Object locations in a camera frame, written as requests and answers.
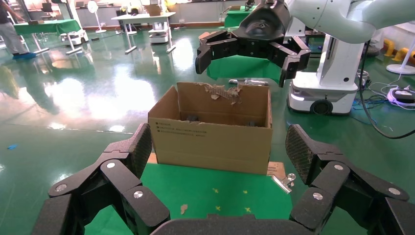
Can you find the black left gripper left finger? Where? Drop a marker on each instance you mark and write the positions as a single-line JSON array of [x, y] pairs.
[[107, 181]]

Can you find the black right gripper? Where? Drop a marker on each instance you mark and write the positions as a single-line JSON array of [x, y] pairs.
[[259, 26]]

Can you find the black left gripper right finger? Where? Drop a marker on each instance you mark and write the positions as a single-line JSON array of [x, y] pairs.
[[340, 185]]

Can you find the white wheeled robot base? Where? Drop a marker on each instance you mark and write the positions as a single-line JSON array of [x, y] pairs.
[[76, 37]]

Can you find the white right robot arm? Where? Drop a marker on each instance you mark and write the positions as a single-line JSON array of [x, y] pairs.
[[324, 16]]

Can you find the small brown cardboard scrap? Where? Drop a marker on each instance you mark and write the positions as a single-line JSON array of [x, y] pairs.
[[184, 209]]

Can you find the large open cardboard carton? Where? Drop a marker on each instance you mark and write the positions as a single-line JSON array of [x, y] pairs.
[[210, 149]]

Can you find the brown cardboard box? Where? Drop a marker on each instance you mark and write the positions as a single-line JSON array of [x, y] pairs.
[[153, 9]]

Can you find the green cloth covered table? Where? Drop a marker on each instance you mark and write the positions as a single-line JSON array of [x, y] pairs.
[[45, 26], [236, 18], [240, 66]]

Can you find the silver binder clip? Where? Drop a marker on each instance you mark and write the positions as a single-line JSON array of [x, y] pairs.
[[282, 183]]

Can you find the white wheeled robot body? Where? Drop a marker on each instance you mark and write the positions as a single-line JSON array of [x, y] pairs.
[[337, 71]]

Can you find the green table cloth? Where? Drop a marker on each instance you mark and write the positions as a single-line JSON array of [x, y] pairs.
[[201, 185]]

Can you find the small white robot unit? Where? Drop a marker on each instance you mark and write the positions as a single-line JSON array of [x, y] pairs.
[[159, 35]]

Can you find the blue floor litter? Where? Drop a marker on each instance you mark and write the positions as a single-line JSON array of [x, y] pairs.
[[13, 147]]

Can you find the white power strip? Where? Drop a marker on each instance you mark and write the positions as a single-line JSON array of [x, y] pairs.
[[402, 95]]

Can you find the white work table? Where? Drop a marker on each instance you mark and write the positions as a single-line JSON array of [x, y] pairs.
[[142, 17]]

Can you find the white round base stand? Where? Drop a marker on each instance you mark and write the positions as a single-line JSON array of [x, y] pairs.
[[400, 68]]

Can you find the yellow floor barrier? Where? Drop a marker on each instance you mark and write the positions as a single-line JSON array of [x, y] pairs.
[[389, 47], [403, 53]]

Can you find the person in grey trousers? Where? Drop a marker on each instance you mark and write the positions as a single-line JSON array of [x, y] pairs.
[[9, 35]]

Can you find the white pipe frame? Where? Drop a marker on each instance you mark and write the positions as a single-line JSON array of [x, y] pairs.
[[253, 82]]

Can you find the white pedestal fan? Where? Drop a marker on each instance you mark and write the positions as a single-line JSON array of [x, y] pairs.
[[93, 6]]

